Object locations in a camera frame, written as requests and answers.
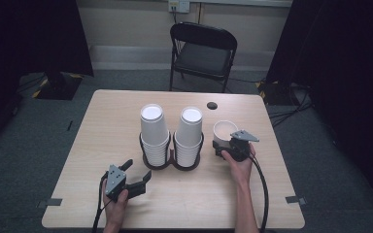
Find right hand-held gripper cable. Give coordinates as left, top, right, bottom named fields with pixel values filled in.
left=248, top=152, right=270, bottom=233

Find stack of white cups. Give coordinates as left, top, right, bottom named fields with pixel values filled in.
left=173, top=106, right=205, bottom=169
left=139, top=103, right=171, bottom=168

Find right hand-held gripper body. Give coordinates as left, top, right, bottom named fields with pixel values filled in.
left=217, top=129, right=260, bottom=163

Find white wall socket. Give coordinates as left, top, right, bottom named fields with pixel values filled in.
left=167, top=0, right=191, bottom=15

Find dark curtain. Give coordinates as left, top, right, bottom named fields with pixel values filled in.
left=0, top=0, right=95, bottom=153
left=265, top=0, right=373, bottom=206

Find black stand base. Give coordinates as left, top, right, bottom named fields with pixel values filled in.
left=31, top=71, right=85, bottom=101
left=255, top=79, right=306, bottom=107

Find hand-held gripper cable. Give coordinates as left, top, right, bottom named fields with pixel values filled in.
left=91, top=171, right=114, bottom=233
left=248, top=152, right=270, bottom=233

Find person's left hand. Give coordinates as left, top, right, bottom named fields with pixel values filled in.
left=101, top=180, right=130, bottom=225

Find black folding chair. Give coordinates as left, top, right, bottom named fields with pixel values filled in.
left=169, top=21, right=239, bottom=94

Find person's right hand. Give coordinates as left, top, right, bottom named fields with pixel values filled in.
left=220, top=143, right=257, bottom=186

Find left hand-held gripper cable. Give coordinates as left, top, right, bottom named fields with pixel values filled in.
left=91, top=171, right=114, bottom=233

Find white paper cup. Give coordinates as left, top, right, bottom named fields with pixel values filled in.
left=212, top=119, right=240, bottom=151

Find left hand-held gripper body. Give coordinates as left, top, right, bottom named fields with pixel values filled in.
left=104, top=163, right=153, bottom=202

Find grey tape strip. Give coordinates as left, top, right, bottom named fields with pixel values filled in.
left=36, top=197, right=63, bottom=209
left=285, top=195, right=308, bottom=207

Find black double cup holder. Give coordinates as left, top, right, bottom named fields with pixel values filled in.
left=138, top=130, right=206, bottom=172

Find black floor cables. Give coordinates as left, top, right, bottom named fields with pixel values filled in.
left=266, top=83, right=316, bottom=128

